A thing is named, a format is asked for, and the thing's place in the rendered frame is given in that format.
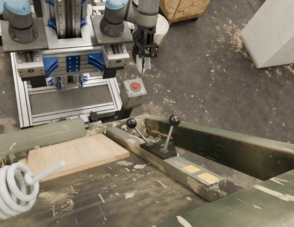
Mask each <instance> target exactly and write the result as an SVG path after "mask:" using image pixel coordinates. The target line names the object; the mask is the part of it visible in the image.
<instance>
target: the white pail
mask: <svg viewBox="0 0 294 227"><path fill-rule="evenodd" d="M158 16H159V18H157V25H156V34H154V41H155V42H156V43H157V44H158V45H159V44H160V42H161V41H162V42H163V39H164V37H165V35H166V33H167V31H168V29H169V25H170V23H171V21H172V19H173V17H172V19H171V21H170V23H169V24H168V22H167V20H166V19H165V18H164V17H163V16H161V15H160V14H158ZM162 42H161V44H162ZM161 44H160V46H161ZM160 46H159V47H160Z"/></svg>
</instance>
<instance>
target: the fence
mask: <svg viewBox="0 0 294 227"><path fill-rule="evenodd" d="M106 132H107V135H108V136H109V137H111V138H112V139H114V140H115V141H117V142H119V143H120V144H122V145H123V146H125V147H126V148H128V149H129V150H131V151H132V152H134V153H136V154H137V155H139V156H140V157H142V158H143V159H145V160H146V161H148V162H149V163H151V164H153V165H154V166H156V167H157V168H159V169H160V170H162V171H163V172H165V173H166V174H168V175H169V176H171V177H173V178H174V179H175V180H177V181H179V182H180V183H182V184H183V185H185V186H186V187H188V188H189V189H191V190H193V191H194V192H196V193H197V194H199V195H200V196H202V197H203V198H205V199H206V200H208V201H210V202H211V201H214V200H216V199H218V198H221V197H223V196H226V195H228V191H227V183H226V178H224V177H222V176H220V175H217V174H215V173H213V172H211V171H209V170H207V169H205V168H202V167H200V166H198V165H196V164H194V163H192V162H189V161H187V160H185V159H183V158H181V157H179V156H175V157H172V158H169V159H165V160H162V159H160V158H158V157H157V156H155V155H153V154H151V153H150V152H148V151H146V150H144V149H142V148H141V147H140V146H139V145H140V144H143V143H145V141H144V140H142V139H140V138H138V137H136V136H134V135H132V134H130V133H127V132H125V131H123V130H121V129H119V128H117V127H110V128H106ZM189 165H192V166H195V167H197V168H198V169H201V170H200V171H197V172H194V173H190V172H188V171H186V170H185V169H183V167H186V166H189ZM203 173H209V174H211V175H213V176H215V177H217V178H219V179H217V180H214V181H211V182H207V181H205V180H203V179H201V178H199V177H197V175H200V174H203Z"/></svg>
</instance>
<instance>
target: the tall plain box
mask: <svg viewBox="0 0 294 227"><path fill-rule="evenodd" d="M241 35H242V36H241V37H240V38H241V40H242V41H243V43H244V45H245V47H246V49H247V51H248V53H249V54H250V56H251V58H252V60H253V62H254V63H255V65H256V67H257V68H264V67H270V66H277V65H283V64H292V63H294V0H266V1H265V2H264V4H263V5H262V6H261V7H260V9H259V10H258V11H257V12H256V13H255V15H254V16H253V17H252V19H251V20H250V21H249V22H248V24H247V25H246V26H245V27H244V29H243V30H242V31H241Z"/></svg>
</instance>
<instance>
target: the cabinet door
mask: <svg viewBox="0 0 294 227"><path fill-rule="evenodd" d="M127 157H130V154H129V152H128V151H127V150H125V149H124V148H122V147H121V146H119V145H118V144H116V143H115V142H113V141H112V140H111V139H109V138H108V137H106V136H105V135H103V134H102V133H101V134H97V135H93V136H88V137H84V138H80V139H76V140H72V141H67V142H63V143H59V144H56V145H51V146H47V147H43V148H39V149H35V150H30V151H29V155H28V160H27V165H26V166H27V167H28V168H29V169H30V171H31V172H32V173H34V174H35V175H38V174H40V173H41V172H43V171H45V170H47V169H48V168H50V167H52V166H53V165H55V164H57V163H58V162H60V161H62V160H63V161H64V163H65V166H63V167H61V168H60V169H58V170H56V171H55V172H53V173H51V174H50V175H48V176H46V177H44V178H43V179H41V180H39V183H40V182H44V181H47V180H50V179H54V178H57V177H61V176H65V175H68V174H72V173H75V172H79V171H82V170H85V169H89V168H93V167H96V166H100V165H103V164H106V163H110V162H114V161H117V160H120V159H124V158H127Z"/></svg>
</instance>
